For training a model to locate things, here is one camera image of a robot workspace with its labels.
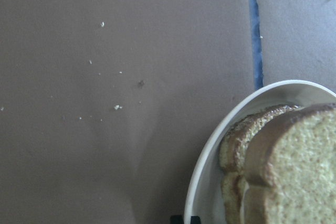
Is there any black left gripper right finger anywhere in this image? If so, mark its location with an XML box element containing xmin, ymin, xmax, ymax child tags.
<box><xmin>190</xmin><ymin>216</ymin><xmax>200</xmax><ymax>224</ymax></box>

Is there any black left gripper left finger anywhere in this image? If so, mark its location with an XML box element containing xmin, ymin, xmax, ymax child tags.
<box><xmin>170</xmin><ymin>215</ymin><xmax>182</xmax><ymax>224</ymax></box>

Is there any white bowl plate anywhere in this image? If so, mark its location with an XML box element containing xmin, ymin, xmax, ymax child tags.
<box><xmin>183</xmin><ymin>80</ymin><xmax>335</xmax><ymax>223</ymax></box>

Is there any bread slice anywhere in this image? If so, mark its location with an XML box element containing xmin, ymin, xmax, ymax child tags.
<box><xmin>243</xmin><ymin>103</ymin><xmax>335</xmax><ymax>223</ymax></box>
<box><xmin>219</xmin><ymin>105</ymin><xmax>302</xmax><ymax>223</ymax></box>

